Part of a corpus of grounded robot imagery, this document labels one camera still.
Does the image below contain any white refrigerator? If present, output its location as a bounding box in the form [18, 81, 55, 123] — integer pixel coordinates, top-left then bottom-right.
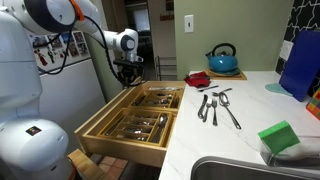
[31, 29, 108, 155]

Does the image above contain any wooden stool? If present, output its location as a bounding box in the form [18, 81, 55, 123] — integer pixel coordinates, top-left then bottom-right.
[67, 148, 114, 180]

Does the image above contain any metal wire rack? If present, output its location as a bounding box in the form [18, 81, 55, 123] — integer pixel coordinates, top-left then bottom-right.
[154, 55, 178, 82]

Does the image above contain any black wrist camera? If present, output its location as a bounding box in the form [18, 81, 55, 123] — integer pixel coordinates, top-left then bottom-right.
[113, 58, 145, 68]

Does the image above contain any blue cutting board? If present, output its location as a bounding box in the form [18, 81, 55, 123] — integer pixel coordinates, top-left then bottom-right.
[278, 29, 320, 103]

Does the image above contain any steel sink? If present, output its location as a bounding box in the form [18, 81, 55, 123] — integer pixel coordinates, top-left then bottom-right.
[190, 155, 320, 180]

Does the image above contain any wooden cutlery drawer organizer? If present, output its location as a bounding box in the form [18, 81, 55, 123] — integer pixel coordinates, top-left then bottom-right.
[73, 79, 187, 168]

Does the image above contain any white light switch plate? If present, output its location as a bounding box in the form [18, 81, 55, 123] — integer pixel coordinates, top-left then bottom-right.
[184, 14, 195, 34]

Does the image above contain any large steel serving spoon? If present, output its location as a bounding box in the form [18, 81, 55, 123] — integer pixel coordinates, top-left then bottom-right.
[155, 113, 170, 144]

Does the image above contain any bright window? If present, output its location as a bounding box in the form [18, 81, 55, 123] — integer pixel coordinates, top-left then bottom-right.
[132, 8, 152, 33]

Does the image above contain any teal silicone mat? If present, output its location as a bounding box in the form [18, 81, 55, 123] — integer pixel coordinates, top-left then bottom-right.
[264, 82, 294, 98]

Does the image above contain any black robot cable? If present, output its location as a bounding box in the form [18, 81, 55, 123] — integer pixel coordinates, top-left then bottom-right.
[33, 19, 78, 76]
[81, 14, 148, 88]

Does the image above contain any photo fridge magnet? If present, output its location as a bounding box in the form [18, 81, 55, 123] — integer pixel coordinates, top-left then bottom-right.
[73, 30, 85, 44]
[67, 42, 80, 58]
[77, 42, 89, 56]
[32, 34, 49, 48]
[60, 31, 75, 44]
[48, 33, 64, 50]

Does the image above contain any wooden trivet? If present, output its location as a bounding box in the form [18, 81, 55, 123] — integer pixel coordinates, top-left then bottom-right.
[203, 68, 248, 81]

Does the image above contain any dark figure fridge magnet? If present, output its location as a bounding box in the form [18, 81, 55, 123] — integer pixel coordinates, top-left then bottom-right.
[47, 46, 56, 64]

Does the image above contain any clear sponge holder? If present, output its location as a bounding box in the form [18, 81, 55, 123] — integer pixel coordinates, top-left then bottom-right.
[259, 134, 320, 169]

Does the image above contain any red figure fridge magnet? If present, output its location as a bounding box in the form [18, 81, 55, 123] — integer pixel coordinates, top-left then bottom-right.
[34, 48, 48, 67]

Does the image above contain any colourful checkered block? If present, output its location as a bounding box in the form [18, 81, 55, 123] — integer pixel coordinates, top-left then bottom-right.
[305, 87, 320, 121]

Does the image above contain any green sponge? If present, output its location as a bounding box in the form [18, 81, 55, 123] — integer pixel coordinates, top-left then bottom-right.
[257, 120, 301, 155]

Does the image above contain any red cloth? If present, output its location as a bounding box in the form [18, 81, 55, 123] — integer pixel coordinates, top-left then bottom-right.
[183, 70, 212, 88]

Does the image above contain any long steel spoon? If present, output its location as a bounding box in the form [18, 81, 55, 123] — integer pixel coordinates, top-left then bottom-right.
[218, 92, 242, 131]

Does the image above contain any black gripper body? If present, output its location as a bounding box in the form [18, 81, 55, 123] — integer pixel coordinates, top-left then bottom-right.
[118, 65, 142, 82]

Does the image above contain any small wall sign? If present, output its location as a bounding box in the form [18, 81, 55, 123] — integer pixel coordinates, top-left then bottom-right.
[159, 12, 175, 22]

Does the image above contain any orange cable strap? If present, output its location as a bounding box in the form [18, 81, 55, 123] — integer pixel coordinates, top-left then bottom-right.
[69, 0, 85, 22]

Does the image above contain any teal kettle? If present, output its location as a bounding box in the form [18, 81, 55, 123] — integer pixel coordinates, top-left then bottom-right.
[205, 42, 240, 75]

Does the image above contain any brown handled steak knife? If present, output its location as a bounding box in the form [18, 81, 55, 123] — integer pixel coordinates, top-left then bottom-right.
[169, 94, 181, 109]

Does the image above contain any small steel spoon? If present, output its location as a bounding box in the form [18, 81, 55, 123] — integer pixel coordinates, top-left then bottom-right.
[211, 87, 234, 98]

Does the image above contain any white wall outlet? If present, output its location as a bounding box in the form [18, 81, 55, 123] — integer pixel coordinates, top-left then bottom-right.
[279, 39, 294, 62]

